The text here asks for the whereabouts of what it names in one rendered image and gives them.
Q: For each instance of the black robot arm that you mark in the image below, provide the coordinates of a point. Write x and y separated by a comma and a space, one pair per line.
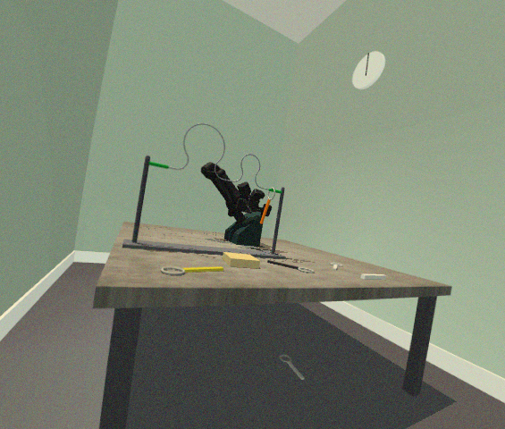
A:
229, 191

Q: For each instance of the tan flat block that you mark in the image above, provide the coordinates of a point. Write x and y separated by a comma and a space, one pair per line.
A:
240, 260

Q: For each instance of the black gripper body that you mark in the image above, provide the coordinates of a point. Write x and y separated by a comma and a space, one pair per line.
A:
253, 204

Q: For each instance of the yellow bar with grey loop end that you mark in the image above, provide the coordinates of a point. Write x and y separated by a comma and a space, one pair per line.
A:
192, 270

